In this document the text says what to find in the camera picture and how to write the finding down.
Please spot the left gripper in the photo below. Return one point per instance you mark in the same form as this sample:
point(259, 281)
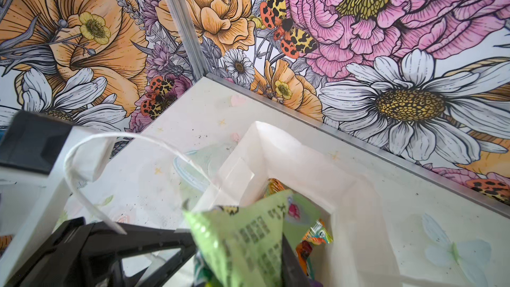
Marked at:
point(78, 254)

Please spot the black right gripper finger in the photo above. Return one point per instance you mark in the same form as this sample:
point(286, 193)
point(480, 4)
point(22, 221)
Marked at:
point(292, 273)

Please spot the small green candy wrapper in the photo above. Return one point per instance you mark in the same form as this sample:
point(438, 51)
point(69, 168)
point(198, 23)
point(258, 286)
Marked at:
point(239, 246)

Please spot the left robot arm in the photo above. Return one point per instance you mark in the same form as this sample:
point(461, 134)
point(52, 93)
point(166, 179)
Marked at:
point(43, 162)

